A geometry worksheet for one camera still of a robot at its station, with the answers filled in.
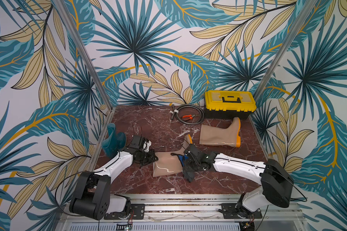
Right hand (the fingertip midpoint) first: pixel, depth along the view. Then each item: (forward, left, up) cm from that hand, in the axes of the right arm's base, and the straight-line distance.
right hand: (185, 166), depth 84 cm
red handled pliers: (+42, -5, -4) cm, 42 cm away
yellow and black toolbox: (+41, -31, +10) cm, 52 cm away
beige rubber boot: (+5, +10, -4) cm, 12 cm away
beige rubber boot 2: (+21, -32, -1) cm, 38 cm away
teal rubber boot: (+6, +36, +19) cm, 41 cm away
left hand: (+4, +17, +1) cm, 17 cm away
